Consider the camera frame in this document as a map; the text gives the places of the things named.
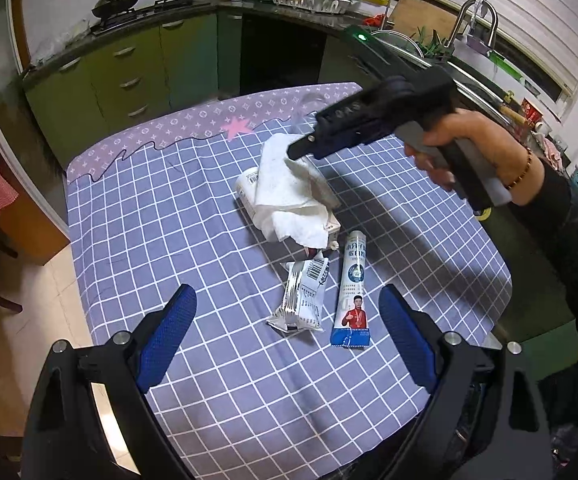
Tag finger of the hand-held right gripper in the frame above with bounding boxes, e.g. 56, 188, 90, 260
287, 131, 330, 162

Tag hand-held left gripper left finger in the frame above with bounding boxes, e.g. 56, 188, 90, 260
22, 283, 198, 480

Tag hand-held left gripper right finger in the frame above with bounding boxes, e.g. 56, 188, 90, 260
378, 283, 552, 480

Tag white paper tissue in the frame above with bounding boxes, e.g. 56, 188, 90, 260
255, 132, 342, 243

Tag white milk carton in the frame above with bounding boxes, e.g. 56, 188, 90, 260
234, 166, 342, 256

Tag white and blue toothpaste tube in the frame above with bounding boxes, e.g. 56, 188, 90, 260
330, 230, 371, 348

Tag white snack wrapper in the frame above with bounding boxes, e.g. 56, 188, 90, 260
267, 255, 331, 335

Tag person's right forearm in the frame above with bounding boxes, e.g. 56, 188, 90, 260
509, 146, 578, 311

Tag person's right hand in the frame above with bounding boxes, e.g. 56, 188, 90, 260
403, 110, 536, 192

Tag steel colander bowl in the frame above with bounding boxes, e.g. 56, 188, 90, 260
369, 30, 425, 58

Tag green vegetables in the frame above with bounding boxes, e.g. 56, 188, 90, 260
414, 27, 452, 58

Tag wooden cutting board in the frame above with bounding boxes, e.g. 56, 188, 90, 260
391, 0, 462, 38

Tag purple sponge holder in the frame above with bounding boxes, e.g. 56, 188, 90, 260
461, 32, 492, 53

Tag tall steel faucet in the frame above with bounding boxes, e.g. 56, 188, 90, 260
449, 0, 498, 58

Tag green plastic tray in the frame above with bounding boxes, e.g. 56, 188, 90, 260
489, 52, 524, 81

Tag blue checked tablecloth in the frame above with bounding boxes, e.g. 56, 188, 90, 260
66, 82, 514, 480

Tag red paper cup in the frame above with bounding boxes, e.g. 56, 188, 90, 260
519, 99, 544, 133

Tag white window blind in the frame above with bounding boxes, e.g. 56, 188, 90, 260
361, 0, 578, 96

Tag pink cloth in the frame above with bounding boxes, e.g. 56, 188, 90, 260
541, 135, 567, 166

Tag black gas stove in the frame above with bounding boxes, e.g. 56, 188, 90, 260
89, 0, 210, 36

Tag black wok with lid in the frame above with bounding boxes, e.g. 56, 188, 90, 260
92, 0, 141, 18

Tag brown bead bracelet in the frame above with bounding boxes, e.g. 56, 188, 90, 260
501, 147, 534, 191

